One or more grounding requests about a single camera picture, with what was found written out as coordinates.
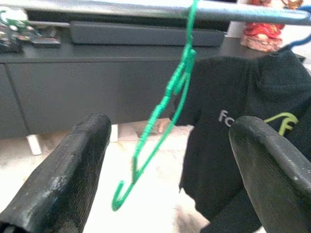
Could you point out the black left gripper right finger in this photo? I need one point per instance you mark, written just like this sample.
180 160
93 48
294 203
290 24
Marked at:
274 182

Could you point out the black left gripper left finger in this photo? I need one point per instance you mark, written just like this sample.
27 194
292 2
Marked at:
56 189

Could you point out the green plastic hanger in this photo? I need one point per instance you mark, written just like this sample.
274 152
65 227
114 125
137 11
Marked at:
190 55

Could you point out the blue plastic hanger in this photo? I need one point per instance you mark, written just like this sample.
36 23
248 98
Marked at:
306 7

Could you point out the black shirt green logo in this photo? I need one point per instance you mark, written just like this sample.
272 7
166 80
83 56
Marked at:
218 157

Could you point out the black TV console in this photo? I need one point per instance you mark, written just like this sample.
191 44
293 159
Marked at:
85 92

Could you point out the small black box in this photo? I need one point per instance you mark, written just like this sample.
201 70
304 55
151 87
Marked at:
46 43

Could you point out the red laughing Buddha statue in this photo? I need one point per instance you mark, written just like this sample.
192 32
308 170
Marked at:
262 36

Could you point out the silver metal clothes rack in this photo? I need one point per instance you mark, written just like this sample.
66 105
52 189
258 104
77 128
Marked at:
243 15

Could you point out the clear bottle green label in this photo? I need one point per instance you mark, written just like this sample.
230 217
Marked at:
12 19

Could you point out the black television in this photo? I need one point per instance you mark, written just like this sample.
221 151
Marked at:
97 17

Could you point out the black soundbar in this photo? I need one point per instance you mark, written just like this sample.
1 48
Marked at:
145 35

